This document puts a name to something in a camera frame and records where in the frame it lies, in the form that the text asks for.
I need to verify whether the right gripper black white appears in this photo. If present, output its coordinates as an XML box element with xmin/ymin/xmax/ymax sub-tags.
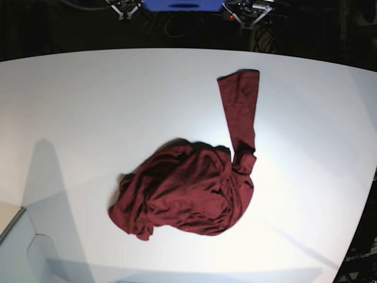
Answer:
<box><xmin>106</xmin><ymin>0</ymin><xmax>143</xmax><ymax>20</ymax></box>

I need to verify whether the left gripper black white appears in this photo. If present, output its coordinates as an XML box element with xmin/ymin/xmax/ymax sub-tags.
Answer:
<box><xmin>223</xmin><ymin>0</ymin><xmax>273</xmax><ymax>29</ymax></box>

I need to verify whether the dark red long-sleeve t-shirt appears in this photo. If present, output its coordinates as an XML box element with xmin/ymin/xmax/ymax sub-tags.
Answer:
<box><xmin>108</xmin><ymin>69</ymin><xmax>260</xmax><ymax>241</ymax></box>

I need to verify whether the black power strip red light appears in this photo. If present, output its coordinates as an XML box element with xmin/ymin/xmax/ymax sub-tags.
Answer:
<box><xmin>221</xmin><ymin>11</ymin><xmax>279</xmax><ymax>28</ymax></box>

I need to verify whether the blue box at table back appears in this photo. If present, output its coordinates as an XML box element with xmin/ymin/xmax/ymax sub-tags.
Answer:
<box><xmin>143</xmin><ymin>0</ymin><xmax>224</xmax><ymax>12</ymax></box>

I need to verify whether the black OpenArm labelled case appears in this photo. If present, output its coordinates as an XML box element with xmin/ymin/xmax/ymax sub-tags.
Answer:
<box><xmin>334</xmin><ymin>178</ymin><xmax>376</xmax><ymax>282</ymax></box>

